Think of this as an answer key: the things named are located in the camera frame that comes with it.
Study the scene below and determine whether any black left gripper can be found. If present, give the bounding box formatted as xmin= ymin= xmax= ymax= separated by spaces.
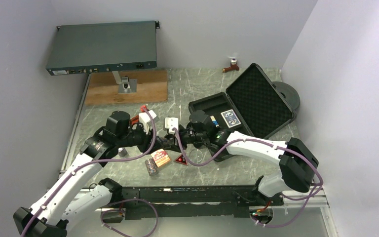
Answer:
xmin=116 ymin=121 xmax=164 ymax=155

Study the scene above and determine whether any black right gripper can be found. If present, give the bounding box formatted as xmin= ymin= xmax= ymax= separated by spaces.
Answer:
xmin=163 ymin=128 xmax=207 ymax=153

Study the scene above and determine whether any purple 500 chip stack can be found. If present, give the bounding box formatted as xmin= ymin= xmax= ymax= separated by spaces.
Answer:
xmin=118 ymin=148 xmax=128 ymax=158

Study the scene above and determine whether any blue playing card deck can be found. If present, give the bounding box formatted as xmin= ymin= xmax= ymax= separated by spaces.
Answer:
xmin=220 ymin=109 xmax=241 ymax=128

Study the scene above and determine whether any black poker set case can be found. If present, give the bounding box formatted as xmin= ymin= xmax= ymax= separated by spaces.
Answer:
xmin=189 ymin=63 xmax=297 ymax=139

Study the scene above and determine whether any blue 10 chip stack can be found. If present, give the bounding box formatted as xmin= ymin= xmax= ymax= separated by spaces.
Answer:
xmin=156 ymin=137 xmax=174 ymax=150

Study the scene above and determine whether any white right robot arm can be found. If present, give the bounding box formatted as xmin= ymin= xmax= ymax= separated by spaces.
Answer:
xmin=164 ymin=110 xmax=318 ymax=205

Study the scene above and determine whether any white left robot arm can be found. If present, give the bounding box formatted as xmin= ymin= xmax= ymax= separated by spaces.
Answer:
xmin=13 ymin=107 xmax=158 ymax=237

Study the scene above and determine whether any blue texas holdem booklet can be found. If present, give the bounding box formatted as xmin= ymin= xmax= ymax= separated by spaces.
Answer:
xmin=210 ymin=116 xmax=219 ymax=127

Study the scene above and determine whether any clear round disc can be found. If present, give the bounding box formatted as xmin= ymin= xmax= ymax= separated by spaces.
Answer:
xmin=189 ymin=149 xmax=204 ymax=163

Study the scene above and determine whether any red triangular dealer button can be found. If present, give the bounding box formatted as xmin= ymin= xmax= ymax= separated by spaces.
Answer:
xmin=174 ymin=154 xmax=188 ymax=165

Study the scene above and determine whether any brown wooden board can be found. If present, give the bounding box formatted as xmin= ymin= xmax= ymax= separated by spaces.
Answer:
xmin=85 ymin=70 xmax=168 ymax=105

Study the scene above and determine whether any grey metal stand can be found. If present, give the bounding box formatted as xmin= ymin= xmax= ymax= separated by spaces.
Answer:
xmin=112 ymin=71 xmax=137 ymax=94

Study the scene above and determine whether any red playing card deck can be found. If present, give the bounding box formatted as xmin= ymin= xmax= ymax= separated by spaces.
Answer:
xmin=151 ymin=149 xmax=171 ymax=168

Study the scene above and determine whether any multicolour lying chip stack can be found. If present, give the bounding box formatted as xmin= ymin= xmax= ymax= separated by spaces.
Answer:
xmin=145 ymin=158 xmax=158 ymax=176

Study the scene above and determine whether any brown bottle with cap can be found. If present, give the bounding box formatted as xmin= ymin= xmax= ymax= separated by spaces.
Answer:
xmin=222 ymin=58 xmax=240 ymax=73

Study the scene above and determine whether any dark green rack server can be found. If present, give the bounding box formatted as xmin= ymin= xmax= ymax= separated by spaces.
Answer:
xmin=45 ymin=20 xmax=160 ymax=76

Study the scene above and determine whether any dark grey round disc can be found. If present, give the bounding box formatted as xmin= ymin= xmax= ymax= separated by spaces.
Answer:
xmin=273 ymin=81 xmax=301 ymax=111

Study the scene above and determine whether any red handled adjustable wrench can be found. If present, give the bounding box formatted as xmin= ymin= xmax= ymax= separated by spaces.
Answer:
xmin=130 ymin=115 xmax=140 ymax=127

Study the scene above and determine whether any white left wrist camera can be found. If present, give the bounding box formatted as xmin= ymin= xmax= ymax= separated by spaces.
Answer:
xmin=138 ymin=105 xmax=159 ymax=134

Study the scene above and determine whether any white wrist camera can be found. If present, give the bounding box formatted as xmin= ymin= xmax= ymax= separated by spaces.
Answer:
xmin=138 ymin=105 xmax=159 ymax=134
xmin=164 ymin=117 xmax=179 ymax=134

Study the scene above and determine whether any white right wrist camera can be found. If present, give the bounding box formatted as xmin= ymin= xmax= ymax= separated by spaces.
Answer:
xmin=164 ymin=117 xmax=179 ymax=134

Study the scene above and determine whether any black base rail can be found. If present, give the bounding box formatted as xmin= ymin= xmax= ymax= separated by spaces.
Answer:
xmin=103 ymin=185 xmax=284 ymax=220

